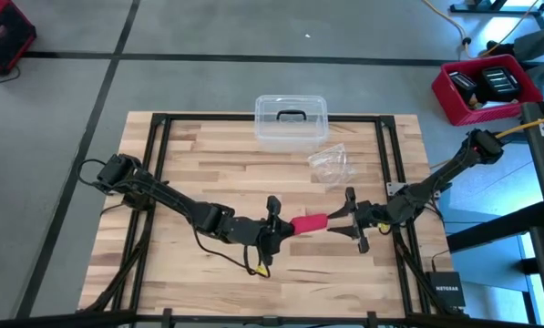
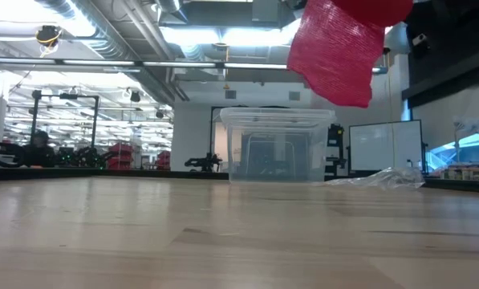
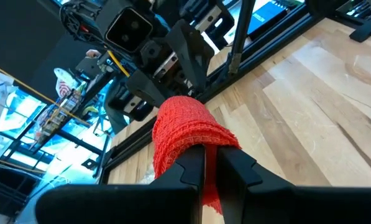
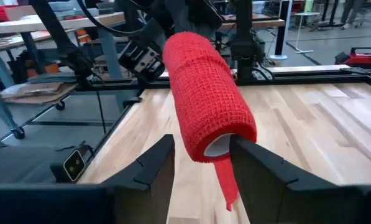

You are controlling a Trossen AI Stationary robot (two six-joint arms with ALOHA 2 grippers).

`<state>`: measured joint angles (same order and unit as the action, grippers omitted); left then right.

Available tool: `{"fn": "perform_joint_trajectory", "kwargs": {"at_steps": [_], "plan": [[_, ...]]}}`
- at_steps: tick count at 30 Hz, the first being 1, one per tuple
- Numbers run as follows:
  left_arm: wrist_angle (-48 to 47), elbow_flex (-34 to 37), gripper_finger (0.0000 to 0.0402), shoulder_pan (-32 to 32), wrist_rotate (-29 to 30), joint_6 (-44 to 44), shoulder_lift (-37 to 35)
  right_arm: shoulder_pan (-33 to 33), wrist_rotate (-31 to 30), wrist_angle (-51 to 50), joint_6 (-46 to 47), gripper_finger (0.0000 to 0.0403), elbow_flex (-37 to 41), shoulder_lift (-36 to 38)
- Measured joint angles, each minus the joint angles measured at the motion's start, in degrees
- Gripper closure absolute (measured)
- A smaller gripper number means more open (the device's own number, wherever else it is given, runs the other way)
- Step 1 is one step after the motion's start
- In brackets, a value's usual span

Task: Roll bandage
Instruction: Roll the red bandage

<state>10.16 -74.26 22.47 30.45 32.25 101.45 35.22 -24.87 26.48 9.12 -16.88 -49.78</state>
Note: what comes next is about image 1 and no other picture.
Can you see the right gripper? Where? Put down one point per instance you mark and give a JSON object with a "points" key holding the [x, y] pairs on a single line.
{"points": [[372, 215]]}

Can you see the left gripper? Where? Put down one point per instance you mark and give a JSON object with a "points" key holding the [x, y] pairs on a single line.
{"points": [[249, 232]]}

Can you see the red mesh elastic bandage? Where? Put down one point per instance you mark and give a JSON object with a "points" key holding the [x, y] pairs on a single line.
{"points": [[309, 224]]}

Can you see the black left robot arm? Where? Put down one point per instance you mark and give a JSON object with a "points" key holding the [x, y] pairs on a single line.
{"points": [[162, 193]]}

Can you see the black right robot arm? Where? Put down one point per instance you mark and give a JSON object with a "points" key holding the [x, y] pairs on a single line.
{"points": [[435, 180]]}

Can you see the clear plastic wrapper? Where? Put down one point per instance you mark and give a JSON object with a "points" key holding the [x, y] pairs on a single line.
{"points": [[331, 166]]}

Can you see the clear plastic storage box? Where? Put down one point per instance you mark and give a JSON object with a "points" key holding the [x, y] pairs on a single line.
{"points": [[292, 136]]}

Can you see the black Netgear router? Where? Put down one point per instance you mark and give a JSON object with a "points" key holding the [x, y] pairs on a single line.
{"points": [[444, 291]]}

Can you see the red plastic crate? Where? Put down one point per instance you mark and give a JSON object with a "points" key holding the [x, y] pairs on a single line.
{"points": [[458, 114]]}

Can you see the small black battery pack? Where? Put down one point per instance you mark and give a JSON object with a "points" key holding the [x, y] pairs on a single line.
{"points": [[463, 84]]}

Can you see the black equipment cart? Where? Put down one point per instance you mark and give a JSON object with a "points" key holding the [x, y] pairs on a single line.
{"points": [[538, 182]]}

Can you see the large black battery pack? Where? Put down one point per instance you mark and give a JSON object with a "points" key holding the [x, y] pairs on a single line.
{"points": [[501, 82]]}

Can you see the black floor stand base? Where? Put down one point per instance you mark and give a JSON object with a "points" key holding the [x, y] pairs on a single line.
{"points": [[495, 8]]}

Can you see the person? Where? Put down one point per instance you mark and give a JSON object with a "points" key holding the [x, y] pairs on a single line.
{"points": [[540, 43]]}

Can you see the red and black case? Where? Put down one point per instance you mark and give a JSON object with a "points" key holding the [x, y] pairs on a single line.
{"points": [[3, 36]]}

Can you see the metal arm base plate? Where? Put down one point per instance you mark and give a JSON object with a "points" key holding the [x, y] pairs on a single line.
{"points": [[393, 189]]}

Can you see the black table frame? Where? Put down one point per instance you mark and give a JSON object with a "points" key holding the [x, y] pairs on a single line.
{"points": [[208, 117]]}

